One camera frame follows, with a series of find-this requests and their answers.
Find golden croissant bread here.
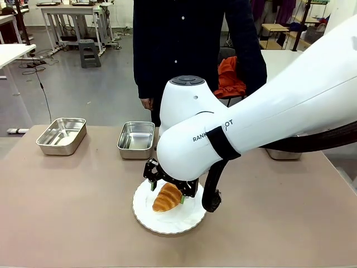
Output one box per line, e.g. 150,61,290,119
152,183,184,213

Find person's left forearm dark sleeve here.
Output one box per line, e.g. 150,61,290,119
230,39,268,94

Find person's right forearm dark sleeve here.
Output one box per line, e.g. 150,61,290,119
133,52,153,99

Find steel rectangular container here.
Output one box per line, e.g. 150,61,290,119
116,121,156,160
264,147,303,161
35,117,88,156

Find person's right hand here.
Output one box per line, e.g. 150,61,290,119
140,97,155,111

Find white scalloped plate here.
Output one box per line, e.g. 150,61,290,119
132,178,208,235

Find orange cloth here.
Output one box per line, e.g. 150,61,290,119
213,56,248,99

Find person in dark shirt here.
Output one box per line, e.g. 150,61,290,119
133,0,268,128

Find grey plastic step stool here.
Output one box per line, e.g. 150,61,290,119
78,39,102,69

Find black chair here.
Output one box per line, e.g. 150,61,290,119
216,47,249,108

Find large white table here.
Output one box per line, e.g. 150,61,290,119
260,49,305,86

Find white-framed workbench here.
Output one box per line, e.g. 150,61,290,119
35,1,115,54

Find small white desk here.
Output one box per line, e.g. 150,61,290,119
0,44,37,96

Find grey plastic crate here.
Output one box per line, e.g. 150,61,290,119
305,26,325,46

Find black pole on white table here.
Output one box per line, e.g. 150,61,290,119
291,0,312,52

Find purple hanging clothes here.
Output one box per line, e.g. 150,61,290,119
250,0,297,37

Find black stand pole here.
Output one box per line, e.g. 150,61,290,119
15,0,32,46

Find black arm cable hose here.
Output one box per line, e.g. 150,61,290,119
201,119,357,213

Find black strap on arm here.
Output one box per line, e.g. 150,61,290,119
206,126,242,161

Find black floor cable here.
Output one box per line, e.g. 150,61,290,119
18,49,54,124

